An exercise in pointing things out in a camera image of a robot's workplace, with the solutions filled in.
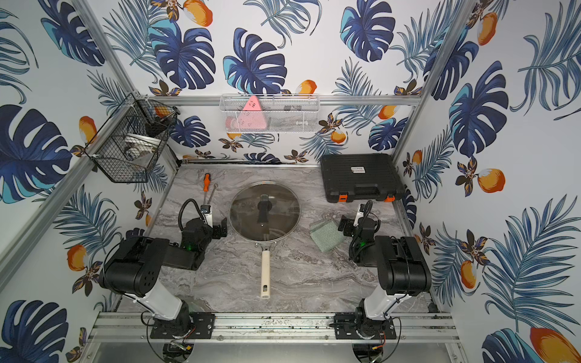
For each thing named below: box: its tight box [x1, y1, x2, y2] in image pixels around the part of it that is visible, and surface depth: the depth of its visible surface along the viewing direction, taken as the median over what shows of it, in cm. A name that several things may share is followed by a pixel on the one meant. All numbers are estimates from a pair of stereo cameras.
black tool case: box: [320, 153, 406, 203], surface depth 109 cm
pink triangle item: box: [229, 95, 268, 131], surface depth 92 cm
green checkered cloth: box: [310, 219, 346, 253], surface depth 97 cm
